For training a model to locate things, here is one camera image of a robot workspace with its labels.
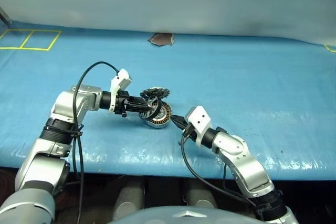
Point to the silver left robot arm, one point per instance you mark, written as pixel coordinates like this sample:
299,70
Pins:
71,103

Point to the grey robot torso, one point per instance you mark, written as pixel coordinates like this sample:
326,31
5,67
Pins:
183,216

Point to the brown torn cover patch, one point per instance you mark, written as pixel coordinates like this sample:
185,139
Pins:
161,39

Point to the silver motor stator copper windings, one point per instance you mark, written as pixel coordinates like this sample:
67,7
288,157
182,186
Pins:
161,119

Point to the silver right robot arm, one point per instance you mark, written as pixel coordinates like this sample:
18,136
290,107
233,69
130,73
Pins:
244,163

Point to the yellow tape double square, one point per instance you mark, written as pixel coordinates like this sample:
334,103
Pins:
26,40

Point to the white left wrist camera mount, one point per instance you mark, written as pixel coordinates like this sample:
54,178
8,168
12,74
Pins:
119,81

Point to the dark brown rounded shape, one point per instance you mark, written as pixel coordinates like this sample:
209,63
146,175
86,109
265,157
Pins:
8,179

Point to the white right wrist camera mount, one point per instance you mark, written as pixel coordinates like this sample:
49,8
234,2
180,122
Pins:
199,119

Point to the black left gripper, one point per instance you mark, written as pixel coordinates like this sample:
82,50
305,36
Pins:
122,103

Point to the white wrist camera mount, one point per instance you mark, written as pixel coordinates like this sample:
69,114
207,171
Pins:
119,81
199,119

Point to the finned black motor rotor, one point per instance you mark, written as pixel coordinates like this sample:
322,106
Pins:
156,94

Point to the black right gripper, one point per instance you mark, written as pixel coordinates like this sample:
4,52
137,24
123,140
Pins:
189,132

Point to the grey metal bar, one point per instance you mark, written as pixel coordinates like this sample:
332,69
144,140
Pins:
4,16

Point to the blue plastic table cover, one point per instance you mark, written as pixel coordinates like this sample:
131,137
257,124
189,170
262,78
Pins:
249,77

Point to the grey rounded robot leg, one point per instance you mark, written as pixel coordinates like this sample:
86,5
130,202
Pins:
130,197
199,195

